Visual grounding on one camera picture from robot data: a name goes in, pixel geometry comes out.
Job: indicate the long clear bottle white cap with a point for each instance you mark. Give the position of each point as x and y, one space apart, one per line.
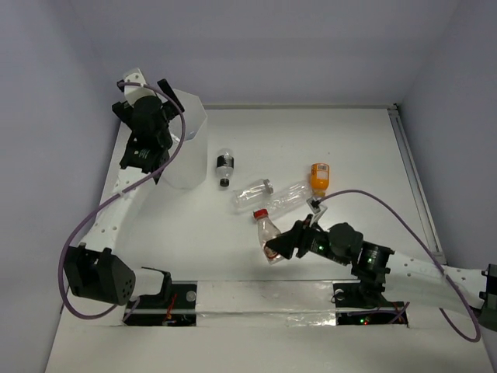
288 199

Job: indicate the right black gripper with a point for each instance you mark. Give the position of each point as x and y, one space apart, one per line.
297 237

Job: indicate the clear bottle red cap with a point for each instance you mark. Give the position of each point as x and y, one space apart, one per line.
266 232

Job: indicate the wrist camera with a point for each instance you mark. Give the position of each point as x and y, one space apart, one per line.
318 209
135 86

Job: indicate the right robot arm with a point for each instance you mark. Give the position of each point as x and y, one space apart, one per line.
382 276

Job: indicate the white octagonal plastic bin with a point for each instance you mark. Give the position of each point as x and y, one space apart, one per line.
189 168

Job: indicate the orange juice bottle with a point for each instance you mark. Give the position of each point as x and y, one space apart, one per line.
319 178

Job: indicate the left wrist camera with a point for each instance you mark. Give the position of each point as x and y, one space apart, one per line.
135 86

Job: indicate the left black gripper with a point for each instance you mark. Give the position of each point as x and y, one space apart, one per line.
171 95

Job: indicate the clear jar silver lid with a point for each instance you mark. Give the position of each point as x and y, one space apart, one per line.
256 193

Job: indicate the aluminium rail right edge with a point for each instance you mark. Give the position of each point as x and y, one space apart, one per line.
425 217

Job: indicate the clear bottle black label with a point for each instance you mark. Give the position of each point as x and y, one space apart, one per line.
225 164

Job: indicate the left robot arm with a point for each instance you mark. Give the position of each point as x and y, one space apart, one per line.
88 266

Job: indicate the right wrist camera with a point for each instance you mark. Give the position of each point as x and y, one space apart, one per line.
318 209

